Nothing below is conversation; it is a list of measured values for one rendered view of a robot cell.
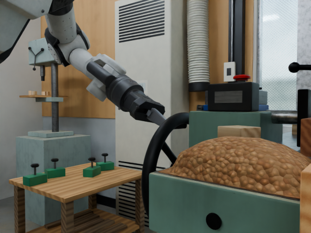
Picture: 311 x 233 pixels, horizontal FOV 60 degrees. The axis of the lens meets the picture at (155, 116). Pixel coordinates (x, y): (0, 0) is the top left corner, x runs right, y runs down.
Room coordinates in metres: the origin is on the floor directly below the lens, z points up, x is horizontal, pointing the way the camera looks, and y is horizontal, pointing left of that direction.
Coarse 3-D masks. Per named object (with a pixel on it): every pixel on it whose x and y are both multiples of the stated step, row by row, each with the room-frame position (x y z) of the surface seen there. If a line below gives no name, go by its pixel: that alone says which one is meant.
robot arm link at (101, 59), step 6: (90, 60) 0.86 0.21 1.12; (96, 60) 0.84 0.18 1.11; (102, 60) 0.82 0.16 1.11; (108, 60) 0.81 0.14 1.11; (84, 66) 0.86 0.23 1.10; (102, 66) 0.88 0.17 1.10; (114, 66) 0.79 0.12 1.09; (120, 66) 0.80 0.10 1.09; (84, 72) 0.87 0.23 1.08; (120, 72) 0.80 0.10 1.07; (90, 78) 0.88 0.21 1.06
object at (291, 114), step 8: (304, 96) 0.41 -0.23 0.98; (304, 104) 0.41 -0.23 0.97; (272, 112) 0.47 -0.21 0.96; (280, 112) 0.47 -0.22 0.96; (288, 112) 0.46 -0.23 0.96; (296, 112) 0.45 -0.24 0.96; (304, 112) 0.41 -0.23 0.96; (272, 120) 0.47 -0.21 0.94; (280, 120) 0.46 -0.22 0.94; (288, 120) 0.46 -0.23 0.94; (296, 120) 0.45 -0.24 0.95
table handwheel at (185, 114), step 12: (168, 120) 0.59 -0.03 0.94; (180, 120) 0.61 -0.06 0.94; (156, 132) 0.57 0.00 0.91; (168, 132) 0.58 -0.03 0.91; (156, 144) 0.55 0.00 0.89; (156, 156) 0.54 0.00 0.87; (168, 156) 0.60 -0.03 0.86; (144, 168) 0.54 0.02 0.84; (144, 180) 0.53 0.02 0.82; (144, 192) 0.53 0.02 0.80; (144, 204) 0.54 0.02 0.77
